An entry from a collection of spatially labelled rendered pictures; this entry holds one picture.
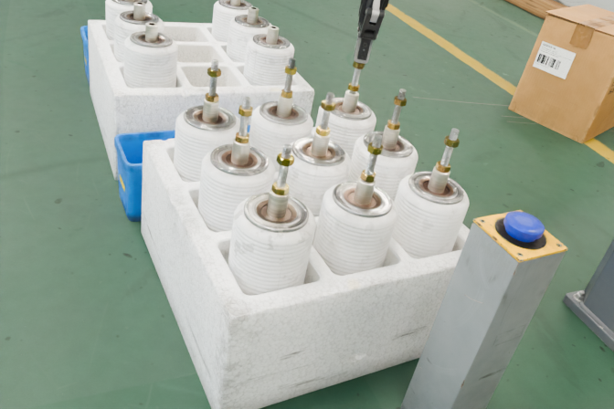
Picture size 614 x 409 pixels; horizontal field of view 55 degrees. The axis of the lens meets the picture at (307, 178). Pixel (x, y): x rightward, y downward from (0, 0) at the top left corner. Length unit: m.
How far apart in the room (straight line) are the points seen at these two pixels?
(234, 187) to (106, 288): 0.30
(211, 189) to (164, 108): 0.38
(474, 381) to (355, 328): 0.15
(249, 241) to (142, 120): 0.51
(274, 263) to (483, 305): 0.23
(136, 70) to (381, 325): 0.63
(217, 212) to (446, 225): 0.30
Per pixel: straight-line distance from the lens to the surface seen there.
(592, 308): 1.11
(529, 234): 0.63
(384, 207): 0.72
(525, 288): 0.65
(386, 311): 0.78
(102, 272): 0.96
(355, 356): 0.82
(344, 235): 0.71
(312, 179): 0.78
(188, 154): 0.85
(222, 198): 0.74
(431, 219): 0.77
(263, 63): 1.17
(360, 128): 0.93
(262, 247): 0.65
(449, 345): 0.72
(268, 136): 0.87
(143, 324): 0.88
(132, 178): 1.01
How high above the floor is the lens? 0.64
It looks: 31 degrees down
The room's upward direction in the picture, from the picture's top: 11 degrees clockwise
